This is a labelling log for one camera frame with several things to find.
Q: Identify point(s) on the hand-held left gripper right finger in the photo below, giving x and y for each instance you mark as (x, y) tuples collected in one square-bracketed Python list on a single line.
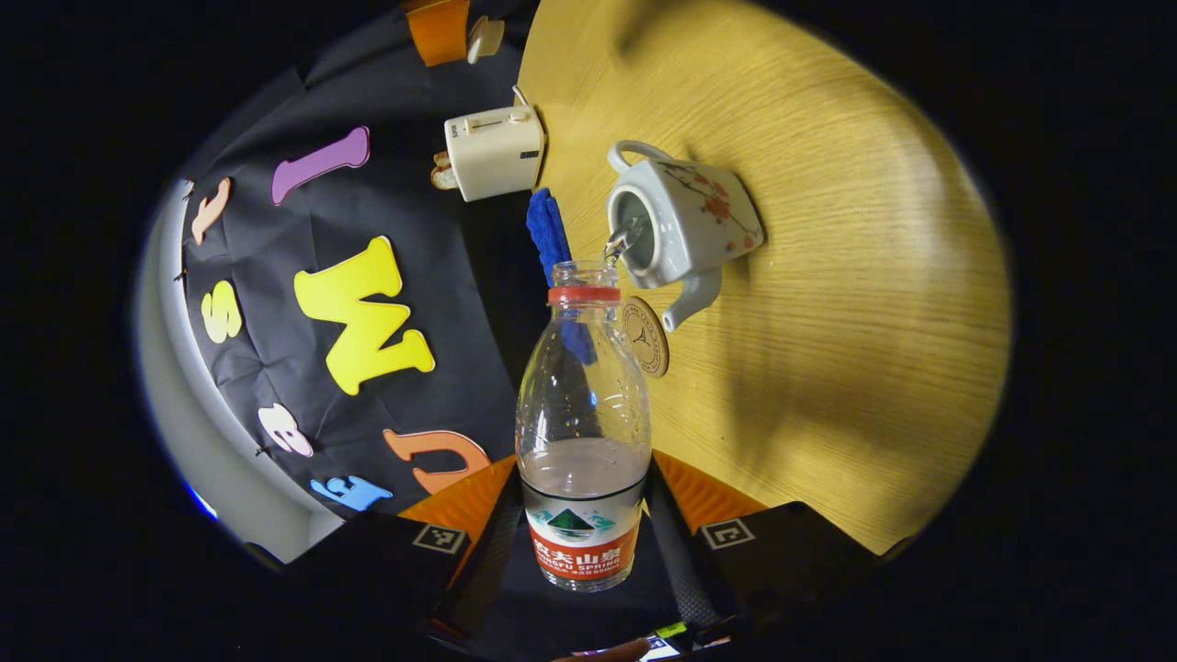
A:
[(680, 561)]

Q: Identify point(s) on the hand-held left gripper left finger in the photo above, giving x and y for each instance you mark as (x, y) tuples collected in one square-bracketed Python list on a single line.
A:
[(483, 561)]

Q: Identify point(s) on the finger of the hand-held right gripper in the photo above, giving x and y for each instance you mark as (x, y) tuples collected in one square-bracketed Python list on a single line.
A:
[(439, 32)]

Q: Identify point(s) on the clear plastic water bottle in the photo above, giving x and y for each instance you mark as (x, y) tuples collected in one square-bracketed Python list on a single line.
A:
[(581, 423)]

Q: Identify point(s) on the round brown coaster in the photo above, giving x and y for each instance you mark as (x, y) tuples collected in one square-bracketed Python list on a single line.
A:
[(645, 336)]

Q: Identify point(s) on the white floral teacup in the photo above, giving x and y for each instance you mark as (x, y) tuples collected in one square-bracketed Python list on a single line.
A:
[(699, 221)]

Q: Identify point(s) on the white toaster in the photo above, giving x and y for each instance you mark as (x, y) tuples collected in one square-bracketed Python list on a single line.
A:
[(495, 152)]

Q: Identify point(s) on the bread slices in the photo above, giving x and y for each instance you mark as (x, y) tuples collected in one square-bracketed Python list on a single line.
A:
[(444, 172)]

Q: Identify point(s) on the black backdrop cloth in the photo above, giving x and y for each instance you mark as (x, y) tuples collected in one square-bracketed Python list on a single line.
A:
[(441, 221)]

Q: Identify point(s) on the blue folded towel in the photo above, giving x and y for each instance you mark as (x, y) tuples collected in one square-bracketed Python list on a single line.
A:
[(547, 230)]

